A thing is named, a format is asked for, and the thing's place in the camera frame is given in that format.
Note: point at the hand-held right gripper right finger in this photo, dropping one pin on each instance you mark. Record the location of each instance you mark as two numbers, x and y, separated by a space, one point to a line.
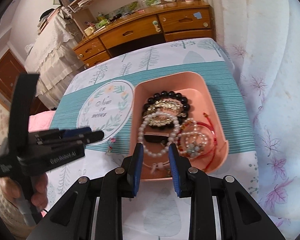
173 172

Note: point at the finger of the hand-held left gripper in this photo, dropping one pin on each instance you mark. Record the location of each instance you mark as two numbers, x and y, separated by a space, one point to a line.
77 132
95 136

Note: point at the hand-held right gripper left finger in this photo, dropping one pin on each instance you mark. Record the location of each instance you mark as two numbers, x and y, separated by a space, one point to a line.
137 170

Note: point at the pink plastic drawer box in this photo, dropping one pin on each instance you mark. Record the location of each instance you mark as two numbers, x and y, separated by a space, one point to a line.
210 100

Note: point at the person's left forearm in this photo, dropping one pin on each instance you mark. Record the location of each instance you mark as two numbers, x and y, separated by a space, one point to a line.
5 215

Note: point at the person's left hand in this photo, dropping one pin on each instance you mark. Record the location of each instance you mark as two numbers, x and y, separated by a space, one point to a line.
40 190

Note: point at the pink blanket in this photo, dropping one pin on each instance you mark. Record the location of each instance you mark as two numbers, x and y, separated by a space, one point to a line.
42 120

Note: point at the white lace cloth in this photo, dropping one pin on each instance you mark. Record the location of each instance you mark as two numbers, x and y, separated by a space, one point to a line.
50 47

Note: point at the brown wooden door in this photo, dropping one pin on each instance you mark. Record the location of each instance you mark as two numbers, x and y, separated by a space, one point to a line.
5 75

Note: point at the white bowl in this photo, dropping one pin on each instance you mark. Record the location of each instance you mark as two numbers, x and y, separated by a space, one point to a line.
89 31

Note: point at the wooden desk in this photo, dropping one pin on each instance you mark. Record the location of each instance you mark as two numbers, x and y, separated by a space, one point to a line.
130 32

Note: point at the stack of books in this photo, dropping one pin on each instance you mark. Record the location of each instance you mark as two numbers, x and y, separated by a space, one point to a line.
48 18

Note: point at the teal white hook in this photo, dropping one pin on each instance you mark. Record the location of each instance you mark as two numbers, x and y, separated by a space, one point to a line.
155 26

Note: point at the white leaf print curtain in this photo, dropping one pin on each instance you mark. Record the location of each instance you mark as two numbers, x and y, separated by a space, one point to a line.
270 80

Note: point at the blue sticker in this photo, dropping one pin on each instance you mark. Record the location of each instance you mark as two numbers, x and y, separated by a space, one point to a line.
198 16

